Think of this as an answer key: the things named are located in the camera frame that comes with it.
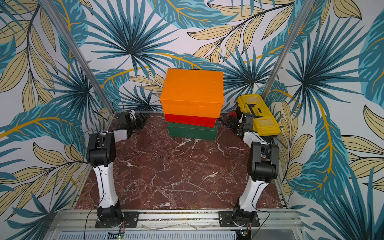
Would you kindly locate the green shoebox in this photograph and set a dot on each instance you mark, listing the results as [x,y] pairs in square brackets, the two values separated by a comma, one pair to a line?
[192,132]

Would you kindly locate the red handled tool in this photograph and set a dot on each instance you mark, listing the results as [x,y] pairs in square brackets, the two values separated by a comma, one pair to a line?
[233,114]

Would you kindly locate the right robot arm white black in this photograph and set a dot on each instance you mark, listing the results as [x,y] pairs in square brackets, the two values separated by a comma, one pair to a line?
[262,168]

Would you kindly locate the front aluminium rail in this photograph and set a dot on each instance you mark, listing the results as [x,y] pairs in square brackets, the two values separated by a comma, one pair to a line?
[156,220]

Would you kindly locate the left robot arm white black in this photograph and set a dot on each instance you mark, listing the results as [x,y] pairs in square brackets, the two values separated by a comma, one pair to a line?
[101,154]

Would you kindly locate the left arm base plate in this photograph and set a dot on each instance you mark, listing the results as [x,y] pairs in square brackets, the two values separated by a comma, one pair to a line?
[129,221]

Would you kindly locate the left aluminium frame post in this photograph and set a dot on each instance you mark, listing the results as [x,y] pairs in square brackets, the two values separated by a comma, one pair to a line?
[62,28]

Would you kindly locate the yellow black toolbox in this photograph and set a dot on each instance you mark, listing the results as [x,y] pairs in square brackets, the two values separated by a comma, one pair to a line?
[259,115]

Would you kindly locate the aluminium frame post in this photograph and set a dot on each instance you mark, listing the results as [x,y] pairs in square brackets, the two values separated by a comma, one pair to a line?
[62,28]
[299,21]

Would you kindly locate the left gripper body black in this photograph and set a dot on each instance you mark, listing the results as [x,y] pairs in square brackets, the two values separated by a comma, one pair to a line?
[139,122]

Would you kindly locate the red shoebox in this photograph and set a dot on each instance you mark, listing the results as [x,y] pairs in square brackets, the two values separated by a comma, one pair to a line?
[191,120]

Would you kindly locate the right aluminium frame post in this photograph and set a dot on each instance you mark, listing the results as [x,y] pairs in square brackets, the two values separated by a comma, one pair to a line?
[299,21]

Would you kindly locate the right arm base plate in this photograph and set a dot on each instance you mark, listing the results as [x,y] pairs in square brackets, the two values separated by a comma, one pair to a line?
[228,218]

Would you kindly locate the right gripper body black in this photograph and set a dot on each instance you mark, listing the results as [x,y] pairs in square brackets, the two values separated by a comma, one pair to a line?
[231,122]

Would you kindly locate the blue handled pliers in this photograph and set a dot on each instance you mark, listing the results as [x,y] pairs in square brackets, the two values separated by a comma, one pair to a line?
[226,122]

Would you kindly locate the orange shoebox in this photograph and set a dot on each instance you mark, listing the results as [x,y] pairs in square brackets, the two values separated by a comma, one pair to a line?
[195,93]

